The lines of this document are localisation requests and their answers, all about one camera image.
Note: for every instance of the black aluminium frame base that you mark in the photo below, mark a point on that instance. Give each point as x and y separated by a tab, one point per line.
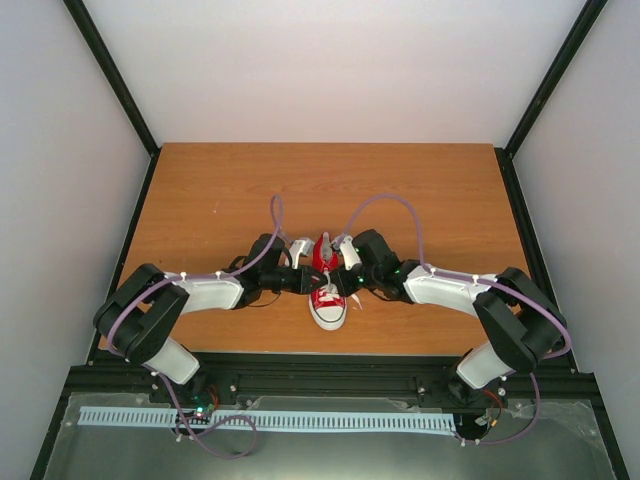
567	435

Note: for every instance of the right black frame post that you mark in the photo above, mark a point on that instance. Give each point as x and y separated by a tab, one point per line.
570	46

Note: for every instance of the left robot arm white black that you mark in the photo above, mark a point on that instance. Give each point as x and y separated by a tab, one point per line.
137	319

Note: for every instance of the green lit circuit board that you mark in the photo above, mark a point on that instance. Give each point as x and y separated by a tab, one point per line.
202	406

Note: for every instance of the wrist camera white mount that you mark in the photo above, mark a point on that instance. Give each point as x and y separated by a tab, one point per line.
301	247
344	245

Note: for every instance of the black frame post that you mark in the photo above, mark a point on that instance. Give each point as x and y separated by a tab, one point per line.
86	26
570	46

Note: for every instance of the left black frame post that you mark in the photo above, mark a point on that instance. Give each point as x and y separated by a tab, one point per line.
86	26

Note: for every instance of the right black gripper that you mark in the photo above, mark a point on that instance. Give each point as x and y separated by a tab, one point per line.
340	281

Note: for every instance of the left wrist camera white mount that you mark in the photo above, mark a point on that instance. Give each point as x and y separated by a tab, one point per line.
301	247

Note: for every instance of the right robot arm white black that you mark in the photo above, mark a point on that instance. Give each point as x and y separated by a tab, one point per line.
522	325

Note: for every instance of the white shoelace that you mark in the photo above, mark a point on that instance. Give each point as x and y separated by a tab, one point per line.
339	262

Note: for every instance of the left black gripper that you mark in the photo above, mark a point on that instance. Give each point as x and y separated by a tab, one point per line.
303	285

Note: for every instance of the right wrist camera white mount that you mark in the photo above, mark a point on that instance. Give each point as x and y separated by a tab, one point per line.
344	245

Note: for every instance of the light blue cable duct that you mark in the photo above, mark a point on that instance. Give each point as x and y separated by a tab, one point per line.
272	421

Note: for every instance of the red canvas sneaker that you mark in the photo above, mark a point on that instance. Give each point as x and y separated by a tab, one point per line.
328	308

